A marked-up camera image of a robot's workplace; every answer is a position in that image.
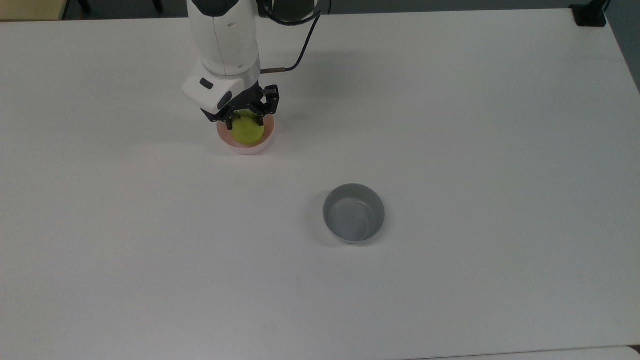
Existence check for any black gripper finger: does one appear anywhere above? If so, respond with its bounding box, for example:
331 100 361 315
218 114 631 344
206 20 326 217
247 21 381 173
254 84 281 127
201 109 236 132

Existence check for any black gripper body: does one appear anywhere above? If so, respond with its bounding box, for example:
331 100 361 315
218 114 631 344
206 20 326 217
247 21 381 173
219 81 266 120

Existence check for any green pear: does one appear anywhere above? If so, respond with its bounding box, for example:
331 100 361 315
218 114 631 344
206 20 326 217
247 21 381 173
229 109 265 148

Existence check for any pink bowl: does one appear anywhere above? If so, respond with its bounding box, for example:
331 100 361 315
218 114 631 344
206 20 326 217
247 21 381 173
216 114 276 156

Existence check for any grey bowl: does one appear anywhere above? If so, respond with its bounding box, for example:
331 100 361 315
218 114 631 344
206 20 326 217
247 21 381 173
322 183 386 245

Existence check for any wooden furniture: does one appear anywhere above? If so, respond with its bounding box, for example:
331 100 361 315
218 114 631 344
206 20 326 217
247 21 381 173
0 0 69 22

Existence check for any black table clamp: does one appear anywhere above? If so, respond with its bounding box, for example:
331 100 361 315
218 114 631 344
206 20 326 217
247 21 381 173
569 0 610 28

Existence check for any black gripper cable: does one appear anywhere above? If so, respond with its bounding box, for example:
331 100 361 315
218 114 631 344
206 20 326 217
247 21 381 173
259 9 322 75

